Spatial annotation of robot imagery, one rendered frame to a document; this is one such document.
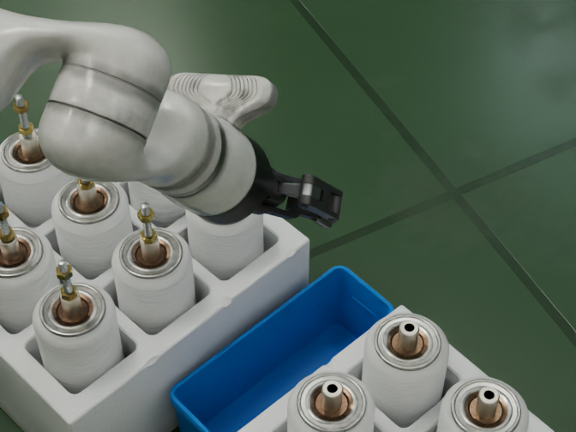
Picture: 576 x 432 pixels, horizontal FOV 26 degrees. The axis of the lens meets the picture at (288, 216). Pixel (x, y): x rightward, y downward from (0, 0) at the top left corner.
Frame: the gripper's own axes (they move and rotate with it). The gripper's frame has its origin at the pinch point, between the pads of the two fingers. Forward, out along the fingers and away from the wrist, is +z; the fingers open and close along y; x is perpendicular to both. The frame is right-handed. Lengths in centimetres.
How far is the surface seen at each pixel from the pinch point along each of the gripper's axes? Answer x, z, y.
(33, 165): 9, 30, -48
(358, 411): -15.3, 29.3, 0.1
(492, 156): 28, 85, -4
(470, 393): -11.4, 34.7, 10.6
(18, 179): 7, 29, -49
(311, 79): 39, 82, -35
